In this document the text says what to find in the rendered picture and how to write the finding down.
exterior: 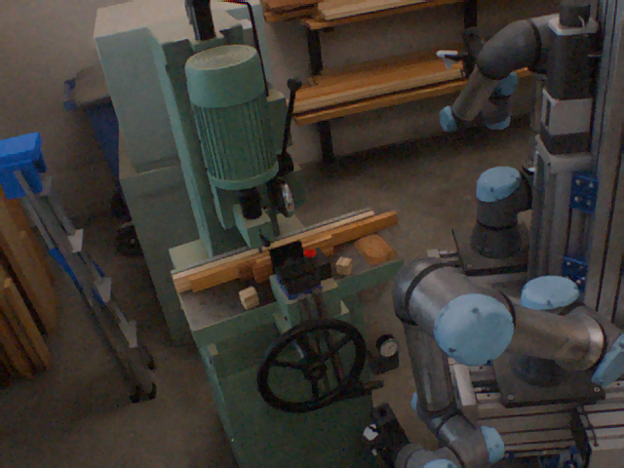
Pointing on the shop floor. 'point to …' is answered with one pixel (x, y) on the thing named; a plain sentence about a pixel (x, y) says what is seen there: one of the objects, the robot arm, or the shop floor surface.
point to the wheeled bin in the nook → (97, 85)
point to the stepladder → (60, 239)
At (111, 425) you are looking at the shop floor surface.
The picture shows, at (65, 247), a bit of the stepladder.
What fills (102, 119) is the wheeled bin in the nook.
